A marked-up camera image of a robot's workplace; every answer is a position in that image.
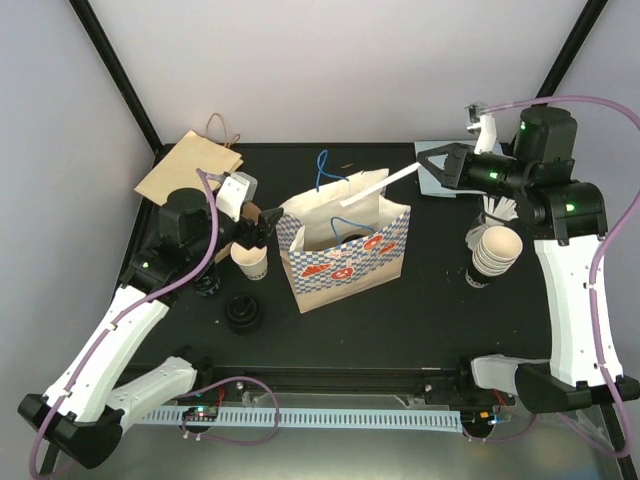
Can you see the white stirrer stick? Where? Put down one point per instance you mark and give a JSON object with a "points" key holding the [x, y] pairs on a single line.
{"points": [[377, 187]]}

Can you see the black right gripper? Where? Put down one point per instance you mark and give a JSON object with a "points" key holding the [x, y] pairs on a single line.
{"points": [[457, 153]]}

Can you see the black frame post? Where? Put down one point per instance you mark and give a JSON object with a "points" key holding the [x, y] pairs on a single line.
{"points": [[572, 45], [103, 46]]}

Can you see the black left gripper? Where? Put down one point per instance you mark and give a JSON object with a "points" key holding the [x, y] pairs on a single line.
{"points": [[247, 238]]}

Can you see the stack of black lids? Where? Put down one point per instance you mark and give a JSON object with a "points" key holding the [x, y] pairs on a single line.
{"points": [[244, 314]]}

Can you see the stack of paper cups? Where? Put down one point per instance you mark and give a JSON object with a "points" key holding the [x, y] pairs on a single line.
{"points": [[497, 250]]}

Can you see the white paper coffee cup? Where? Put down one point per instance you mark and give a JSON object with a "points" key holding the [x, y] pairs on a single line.
{"points": [[252, 262]]}

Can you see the small electronics board right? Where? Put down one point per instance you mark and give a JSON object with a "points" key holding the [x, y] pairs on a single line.
{"points": [[484, 418]]}

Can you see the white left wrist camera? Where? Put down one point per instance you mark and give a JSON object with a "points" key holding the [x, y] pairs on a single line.
{"points": [[237, 189]]}

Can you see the left black frame post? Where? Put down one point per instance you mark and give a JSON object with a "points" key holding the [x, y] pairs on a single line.
{"points": [[103, 46]]}

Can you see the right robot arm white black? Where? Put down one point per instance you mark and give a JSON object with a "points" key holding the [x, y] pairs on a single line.
{"points": [[567, 221]]}

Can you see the right black frame post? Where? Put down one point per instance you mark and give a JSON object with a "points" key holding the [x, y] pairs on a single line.
{"points": [[572, 45]]}

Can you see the light blue paper bag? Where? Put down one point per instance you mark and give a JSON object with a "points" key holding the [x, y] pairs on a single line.
{"points": [[429, 185]]}

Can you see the brown kraft paper bag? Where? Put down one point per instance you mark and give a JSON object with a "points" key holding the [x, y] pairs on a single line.
{"points": [[178, 167]]}

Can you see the light blue slotted cable duct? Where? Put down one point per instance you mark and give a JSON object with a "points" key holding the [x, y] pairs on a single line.
{"points": [[315, 418]]}

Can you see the blue checkered paper bag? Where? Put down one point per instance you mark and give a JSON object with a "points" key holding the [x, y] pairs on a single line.
{"points": [[319, 269]]}

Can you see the small electronics board left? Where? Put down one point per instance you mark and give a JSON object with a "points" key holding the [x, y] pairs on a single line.
{"points": [[207, 414]]}

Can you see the small electronics board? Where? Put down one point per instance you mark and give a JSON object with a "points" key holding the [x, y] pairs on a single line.
{"points": [[484, 418], [207, 414]]}

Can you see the brown cardboard cup carrier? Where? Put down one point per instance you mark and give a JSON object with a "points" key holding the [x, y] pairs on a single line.
{"points": [[250, 213]]}

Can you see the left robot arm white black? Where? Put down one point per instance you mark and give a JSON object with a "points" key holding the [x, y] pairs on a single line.
{"points": [[85, 412]]}

